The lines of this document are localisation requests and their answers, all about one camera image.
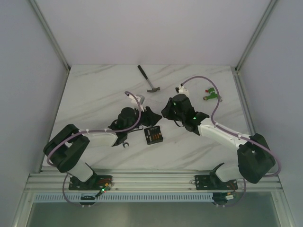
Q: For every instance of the black fuse box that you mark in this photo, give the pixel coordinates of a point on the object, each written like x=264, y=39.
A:
x=153, y=135

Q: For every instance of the aluminium front rail frame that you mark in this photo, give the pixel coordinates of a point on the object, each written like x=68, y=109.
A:
x=123, y=180

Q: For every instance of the black handled claw hammer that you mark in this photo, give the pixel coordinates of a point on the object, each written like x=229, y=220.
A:
x=152, y=89

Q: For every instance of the aluminium corner post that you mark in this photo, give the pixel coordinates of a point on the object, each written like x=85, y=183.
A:
x=257, y=33
x=43, y=22

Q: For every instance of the slotted grey cable duct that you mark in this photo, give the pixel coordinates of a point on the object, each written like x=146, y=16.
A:
x=125, y=197

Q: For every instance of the green red plastic connector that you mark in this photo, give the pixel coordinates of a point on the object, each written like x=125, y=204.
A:
x=210, y=94

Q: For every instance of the left aluminium corner post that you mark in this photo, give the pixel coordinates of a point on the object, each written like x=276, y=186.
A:
x=43, y=22

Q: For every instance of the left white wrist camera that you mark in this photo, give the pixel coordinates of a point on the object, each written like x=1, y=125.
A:
x=137, y=102

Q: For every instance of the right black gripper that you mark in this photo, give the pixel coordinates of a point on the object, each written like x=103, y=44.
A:
x=166, y=111

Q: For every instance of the clear fuse box cover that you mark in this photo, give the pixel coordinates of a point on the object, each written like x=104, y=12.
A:
x=156, y=106

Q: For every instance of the right aluminium corner post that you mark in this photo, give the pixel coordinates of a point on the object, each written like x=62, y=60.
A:
x=257, y=33

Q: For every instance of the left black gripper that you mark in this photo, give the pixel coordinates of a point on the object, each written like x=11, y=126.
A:
x=147, y=116

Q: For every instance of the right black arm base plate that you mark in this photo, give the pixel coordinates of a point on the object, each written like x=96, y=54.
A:
x=207, y=182

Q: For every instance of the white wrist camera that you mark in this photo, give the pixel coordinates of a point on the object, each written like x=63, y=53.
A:
x=137, y=102
x=182, y=90

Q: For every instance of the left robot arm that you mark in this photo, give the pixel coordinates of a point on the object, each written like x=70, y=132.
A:
x=66, y=148

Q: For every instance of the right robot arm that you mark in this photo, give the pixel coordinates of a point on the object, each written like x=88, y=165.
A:
x=253, y=159

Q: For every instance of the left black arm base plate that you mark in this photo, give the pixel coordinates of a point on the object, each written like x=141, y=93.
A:
x=95, y=183

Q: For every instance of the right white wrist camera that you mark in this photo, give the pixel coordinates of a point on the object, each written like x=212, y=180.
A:
x=182, y=90

